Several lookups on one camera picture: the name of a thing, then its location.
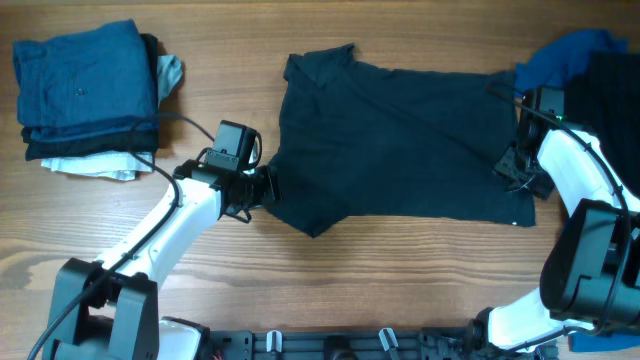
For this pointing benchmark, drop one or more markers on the bright blue t-shirt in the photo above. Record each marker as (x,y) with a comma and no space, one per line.
(557,63)

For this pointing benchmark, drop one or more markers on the folded light grey garment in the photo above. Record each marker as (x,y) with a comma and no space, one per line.
(169,73)

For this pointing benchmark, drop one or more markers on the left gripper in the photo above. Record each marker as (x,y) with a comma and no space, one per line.
(266,194)

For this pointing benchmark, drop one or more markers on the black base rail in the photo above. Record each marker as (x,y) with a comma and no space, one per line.
(387,343)

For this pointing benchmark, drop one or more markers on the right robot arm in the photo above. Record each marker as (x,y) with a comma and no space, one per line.
(590,281)

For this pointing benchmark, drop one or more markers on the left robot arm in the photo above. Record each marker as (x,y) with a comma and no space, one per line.
(108,308)

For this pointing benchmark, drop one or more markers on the folded black garment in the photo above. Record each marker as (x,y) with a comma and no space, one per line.
(143,140)

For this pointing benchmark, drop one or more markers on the dark green t-shirt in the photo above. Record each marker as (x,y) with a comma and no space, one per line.
(357,140)

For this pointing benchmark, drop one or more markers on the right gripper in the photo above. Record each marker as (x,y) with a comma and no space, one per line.
(504,168)

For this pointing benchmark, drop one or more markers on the folded white garment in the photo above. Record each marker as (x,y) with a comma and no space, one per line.
(114,165)

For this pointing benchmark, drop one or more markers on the folded blue shorts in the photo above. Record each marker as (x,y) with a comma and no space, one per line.
(85,84)

